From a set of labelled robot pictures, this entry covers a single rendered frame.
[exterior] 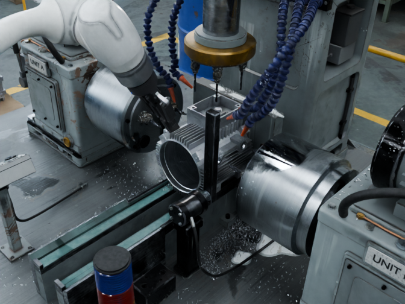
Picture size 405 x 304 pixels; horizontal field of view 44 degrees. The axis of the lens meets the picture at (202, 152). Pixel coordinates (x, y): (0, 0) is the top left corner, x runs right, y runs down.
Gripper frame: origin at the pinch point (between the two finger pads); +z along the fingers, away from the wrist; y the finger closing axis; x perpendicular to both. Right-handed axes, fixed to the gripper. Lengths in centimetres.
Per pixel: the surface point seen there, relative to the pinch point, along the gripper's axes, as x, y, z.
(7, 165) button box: 34.5, 17.6, -15.7
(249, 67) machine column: -29.9, -1.6, 9.5
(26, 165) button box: 31.6, 16.6, -12.0
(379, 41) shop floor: -266, 105, 282
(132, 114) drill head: 2.2, 14.7, 2.5
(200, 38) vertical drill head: -16.5, -5.5, -17.8
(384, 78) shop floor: -205, 64, 247
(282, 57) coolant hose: -17.3, -29.9, -21.4
